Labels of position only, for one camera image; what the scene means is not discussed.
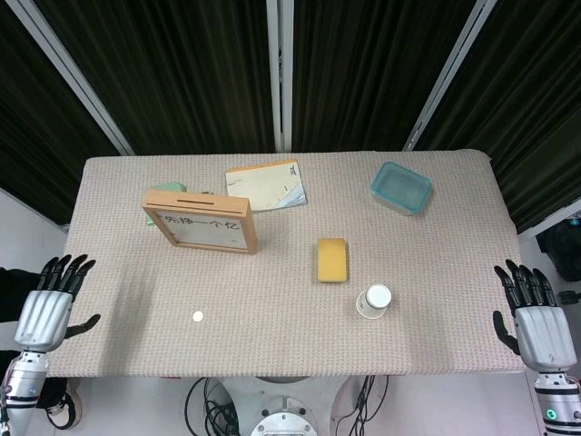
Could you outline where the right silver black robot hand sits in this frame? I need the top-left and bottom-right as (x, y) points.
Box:
(492, 258), (572, 374)

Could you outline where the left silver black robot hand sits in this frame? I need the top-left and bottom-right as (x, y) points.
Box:
(13, 253), (102, 354)

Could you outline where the silver metal robot base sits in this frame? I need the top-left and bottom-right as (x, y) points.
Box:
(212, 375), (364, 436)

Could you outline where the black equipment with screen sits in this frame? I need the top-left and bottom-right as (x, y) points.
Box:
(537, 220), (581, 282)

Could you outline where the black white sneaker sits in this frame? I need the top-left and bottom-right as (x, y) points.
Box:
(44, 392), (83, 431)

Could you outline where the white paper cup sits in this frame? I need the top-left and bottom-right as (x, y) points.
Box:
(354, 282), (393, 321)

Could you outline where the black pleated curtain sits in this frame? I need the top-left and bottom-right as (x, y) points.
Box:
(34, 0), (278, 155)
(290, 0), (478, 154)
(415, 0), (581, 235)
(0, 0), (120, 226)

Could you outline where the light green plastic box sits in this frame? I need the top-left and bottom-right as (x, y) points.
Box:
(144, 181), (189, 227)

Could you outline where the teal transparent plastic container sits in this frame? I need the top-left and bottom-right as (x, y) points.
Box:
(369, 161), (433, 217)

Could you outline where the yellow sponge block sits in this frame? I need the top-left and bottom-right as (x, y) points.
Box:
(316, 237), (351, 285)

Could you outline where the beige woven tablecloth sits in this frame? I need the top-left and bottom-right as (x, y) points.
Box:
(34, 148), (539, 379)

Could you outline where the beige paperback notebook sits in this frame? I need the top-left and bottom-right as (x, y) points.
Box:
(224, 158), (309, 213)

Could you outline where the black cable bundle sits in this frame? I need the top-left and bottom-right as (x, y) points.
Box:
(185, 376), (241, 436)
(335, 375), (390, 436)

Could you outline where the wooden coin box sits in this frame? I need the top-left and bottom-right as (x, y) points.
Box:
(141, 190), (261, 256)

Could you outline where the grey metal frame post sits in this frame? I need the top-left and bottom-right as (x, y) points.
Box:
(265, 0), (295, 154)
(6, 0), (135, 155)
(402, 0), (500, 151)

